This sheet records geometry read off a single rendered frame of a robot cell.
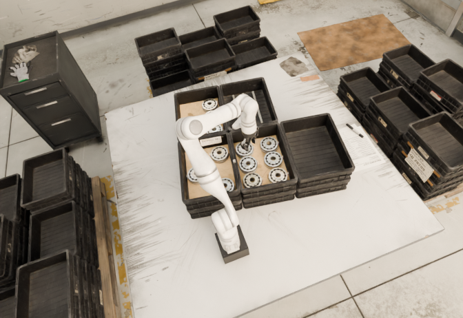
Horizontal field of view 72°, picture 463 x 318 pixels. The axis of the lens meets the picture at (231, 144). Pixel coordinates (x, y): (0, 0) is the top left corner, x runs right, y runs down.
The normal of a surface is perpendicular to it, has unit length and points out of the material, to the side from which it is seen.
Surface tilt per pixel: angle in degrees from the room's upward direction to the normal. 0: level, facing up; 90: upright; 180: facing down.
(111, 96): 0
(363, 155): 0
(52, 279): 0
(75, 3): 90
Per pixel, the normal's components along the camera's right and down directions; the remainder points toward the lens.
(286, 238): -0.10, -0.59
